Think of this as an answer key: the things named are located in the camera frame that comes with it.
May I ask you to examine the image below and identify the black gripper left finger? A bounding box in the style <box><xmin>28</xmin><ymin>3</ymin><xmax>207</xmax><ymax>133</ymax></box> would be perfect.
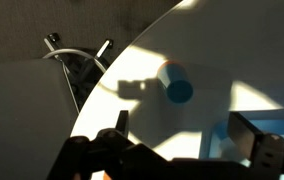
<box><xmin>115</xmin><ymin>110</ymin><xmax>129</xmax><ymax>136</ymax></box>

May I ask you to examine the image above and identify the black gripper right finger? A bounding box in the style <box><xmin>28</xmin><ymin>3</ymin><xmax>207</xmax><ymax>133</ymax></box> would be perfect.
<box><xmin>227</xmin><ymin>112</ymin><xmax>264</xmax><ymax>160</ymax></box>

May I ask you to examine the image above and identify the tall blue cup orange base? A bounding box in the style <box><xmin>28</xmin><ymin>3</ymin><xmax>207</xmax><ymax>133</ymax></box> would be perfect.
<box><xmin>157</xmin><ymin>61</ymin><xmax>193</xmax><ymax>104</ymax></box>

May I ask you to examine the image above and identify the blue toy sink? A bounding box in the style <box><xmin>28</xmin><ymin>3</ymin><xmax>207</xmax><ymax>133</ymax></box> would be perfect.
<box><xmin>208</xmin><ymin>112</ymin><xmax>284</xmax><ymax>171</ymax></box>

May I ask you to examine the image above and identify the white round table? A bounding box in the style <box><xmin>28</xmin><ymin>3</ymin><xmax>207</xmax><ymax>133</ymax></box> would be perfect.
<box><xmin>72</xmin><ymin>0</ymin><xmax>284</xmax><ymax>159</ymax></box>

